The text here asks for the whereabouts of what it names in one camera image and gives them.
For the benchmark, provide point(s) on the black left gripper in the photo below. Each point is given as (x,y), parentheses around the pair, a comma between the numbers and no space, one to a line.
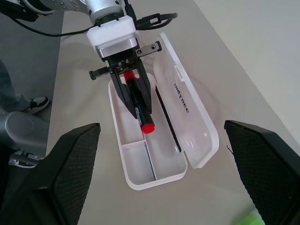
(124,63)

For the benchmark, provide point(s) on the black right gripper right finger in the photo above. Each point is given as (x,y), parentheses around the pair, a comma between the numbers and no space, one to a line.
(272,175)

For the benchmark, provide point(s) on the white plastic pencil case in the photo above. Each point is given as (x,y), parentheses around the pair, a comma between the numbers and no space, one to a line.
(164,159)

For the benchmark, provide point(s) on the green object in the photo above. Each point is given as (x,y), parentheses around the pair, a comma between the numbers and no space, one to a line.
(250,218)

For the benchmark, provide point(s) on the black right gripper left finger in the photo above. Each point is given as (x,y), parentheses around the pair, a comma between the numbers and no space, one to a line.
(35,194)

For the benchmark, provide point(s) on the white and black sneaker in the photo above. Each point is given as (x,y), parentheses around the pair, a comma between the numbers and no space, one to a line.
(38,104)

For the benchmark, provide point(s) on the black marker with red cap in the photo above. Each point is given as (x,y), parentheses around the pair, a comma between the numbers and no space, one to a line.
(135,96)

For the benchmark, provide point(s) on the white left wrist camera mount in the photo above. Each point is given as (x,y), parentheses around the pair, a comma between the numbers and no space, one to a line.
(110,32)

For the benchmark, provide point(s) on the person's leg in jeans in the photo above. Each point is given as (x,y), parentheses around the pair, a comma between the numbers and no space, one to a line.
(9,89)

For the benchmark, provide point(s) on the grey robot body part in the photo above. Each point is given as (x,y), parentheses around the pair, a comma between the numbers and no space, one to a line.
(21,131)

